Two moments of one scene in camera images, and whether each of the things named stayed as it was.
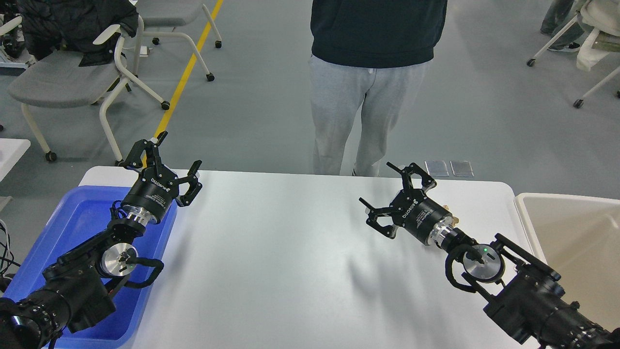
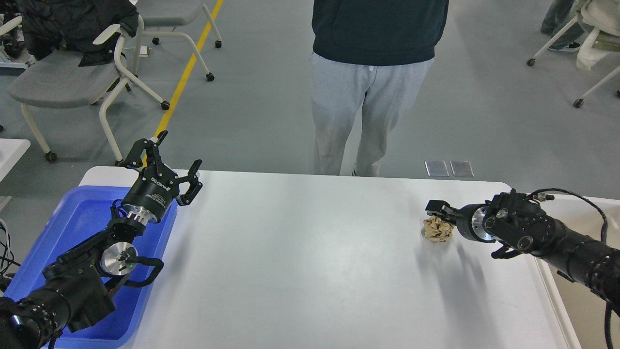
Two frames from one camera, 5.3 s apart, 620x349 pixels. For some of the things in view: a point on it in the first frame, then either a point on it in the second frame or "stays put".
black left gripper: [151, 198] stays put
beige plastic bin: [579, 238] stays put
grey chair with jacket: [57, 80] stays put
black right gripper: [421, 216] → [475, 221]
